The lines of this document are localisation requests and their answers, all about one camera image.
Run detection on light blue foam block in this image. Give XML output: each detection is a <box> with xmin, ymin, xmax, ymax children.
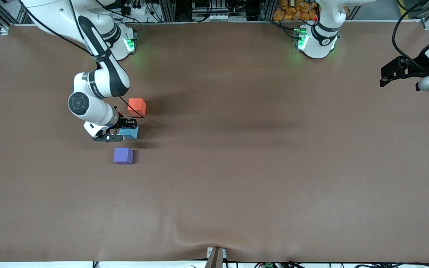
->
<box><xmin>119</xmin><ymin>125</ymin><xmax>140</xmax><ymax>140</ymax></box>

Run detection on orange foam block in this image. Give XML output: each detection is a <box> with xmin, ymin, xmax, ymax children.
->
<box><xmin>127</xmin><ymin>98</ymin><xmax>147</xmax><ymax>117</ymax></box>

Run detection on purple foam block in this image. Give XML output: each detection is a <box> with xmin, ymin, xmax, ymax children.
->
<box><xmin>113</xmin><ymin>147</ymin><xmax>134</xmax><ymax>165</ymax></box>

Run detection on white terminal block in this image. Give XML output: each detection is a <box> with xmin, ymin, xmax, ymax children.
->
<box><xmin>208</xmin><ymin>13</ymin><xmax>240</xmax><ymax>22</ymax></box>

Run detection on white power strip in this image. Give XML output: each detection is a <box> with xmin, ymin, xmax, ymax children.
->
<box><xmin>123</xmin><ymin>3</ymin><xmax>154</xmax><ymax>17</ymax></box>

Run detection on bag of orange items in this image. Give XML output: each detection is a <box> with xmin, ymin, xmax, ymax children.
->
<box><xmin>273</xmin><ymin>0</ymin><xmax>320</xmax><ymax>22</ymax></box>

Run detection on brown table mat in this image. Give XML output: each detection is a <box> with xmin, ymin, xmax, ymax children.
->
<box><xmin>0</xmin><ymin>20</ymin><xmax>429</xmax><ymax>263</ymax></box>

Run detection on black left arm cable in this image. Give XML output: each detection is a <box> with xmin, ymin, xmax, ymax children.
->
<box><xmin>392</xmin><ymin>0</ymin><xmax>429</xmax><ymax>68</ymax></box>

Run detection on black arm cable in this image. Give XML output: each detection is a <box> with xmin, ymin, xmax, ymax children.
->
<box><xmin>19</xmin><ymin>0</ymin><xmax>145</xmax><ymax>119</ymax></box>
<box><xmin>392</xmin><ymin>0</ymin><xmax>429</xmax><ymax>68</ymax></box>

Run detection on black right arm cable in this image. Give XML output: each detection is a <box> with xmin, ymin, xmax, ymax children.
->
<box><xmin>19</xmin><ymin>0</ymin><xmax>145</xmax><ymax>119</ymax></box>

